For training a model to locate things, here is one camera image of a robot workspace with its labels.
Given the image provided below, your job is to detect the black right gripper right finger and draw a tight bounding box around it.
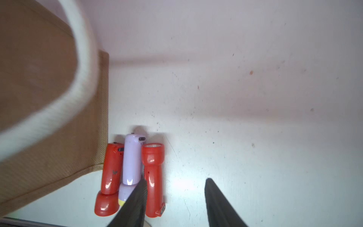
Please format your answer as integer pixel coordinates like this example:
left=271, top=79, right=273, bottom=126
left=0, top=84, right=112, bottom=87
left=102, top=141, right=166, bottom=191
left=205, top=178, right=248, bottom=227

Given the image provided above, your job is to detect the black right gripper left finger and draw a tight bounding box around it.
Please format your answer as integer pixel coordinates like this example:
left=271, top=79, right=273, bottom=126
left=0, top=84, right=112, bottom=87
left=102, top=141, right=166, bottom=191
left=108, top=179, right=147, bottom=227

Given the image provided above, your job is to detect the red flashlight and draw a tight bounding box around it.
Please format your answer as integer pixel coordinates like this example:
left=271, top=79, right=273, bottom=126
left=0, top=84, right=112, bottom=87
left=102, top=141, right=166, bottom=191
left=141, top=143, right=165, bottom=218
left=94, top=142, right=124, bottom=217

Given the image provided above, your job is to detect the purple flashlight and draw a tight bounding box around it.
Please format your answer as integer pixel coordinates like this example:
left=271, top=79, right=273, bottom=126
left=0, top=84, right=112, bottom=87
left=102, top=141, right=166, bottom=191
left=118, top=133, right=146, bottom=207

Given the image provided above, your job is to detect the brown burlap tote bag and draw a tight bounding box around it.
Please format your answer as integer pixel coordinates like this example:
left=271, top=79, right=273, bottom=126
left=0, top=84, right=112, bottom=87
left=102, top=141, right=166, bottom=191
left=1, top=1, right=109, bottom=217

